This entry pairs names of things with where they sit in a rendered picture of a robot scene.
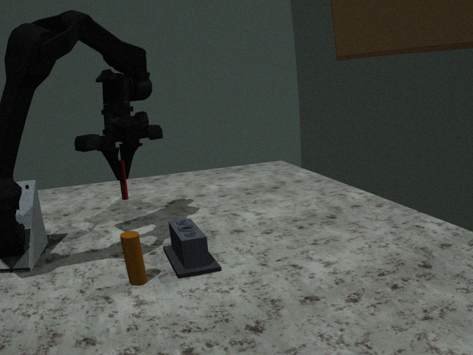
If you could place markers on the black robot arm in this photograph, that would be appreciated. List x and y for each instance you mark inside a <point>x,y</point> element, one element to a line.
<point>31,53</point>

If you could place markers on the red peg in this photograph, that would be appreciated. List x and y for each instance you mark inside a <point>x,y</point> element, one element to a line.
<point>123,183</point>

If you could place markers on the brown cylinder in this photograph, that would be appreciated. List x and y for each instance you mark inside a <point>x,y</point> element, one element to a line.
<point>132,251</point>

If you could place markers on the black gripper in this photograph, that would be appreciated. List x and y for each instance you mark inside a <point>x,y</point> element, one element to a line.
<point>92,142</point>

